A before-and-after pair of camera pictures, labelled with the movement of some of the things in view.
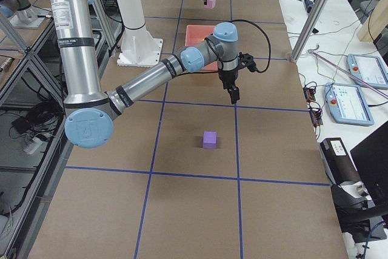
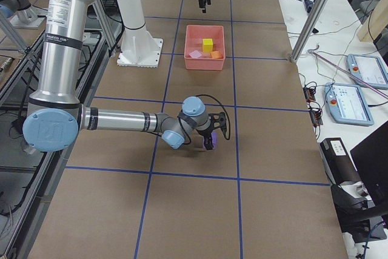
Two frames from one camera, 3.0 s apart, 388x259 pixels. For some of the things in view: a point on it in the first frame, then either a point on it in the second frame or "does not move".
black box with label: (339, 164) does not move
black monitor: (370, 157) does not move
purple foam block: (210, 139) does not move
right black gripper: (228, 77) to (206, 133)
